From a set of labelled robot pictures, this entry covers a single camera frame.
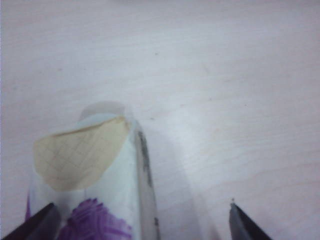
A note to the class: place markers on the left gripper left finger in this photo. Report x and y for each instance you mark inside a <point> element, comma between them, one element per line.
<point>37,225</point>

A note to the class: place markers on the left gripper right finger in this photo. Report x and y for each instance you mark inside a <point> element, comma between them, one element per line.
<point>243,227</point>

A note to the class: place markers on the purple white tissue packet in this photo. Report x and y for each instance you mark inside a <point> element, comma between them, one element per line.
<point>120,180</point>

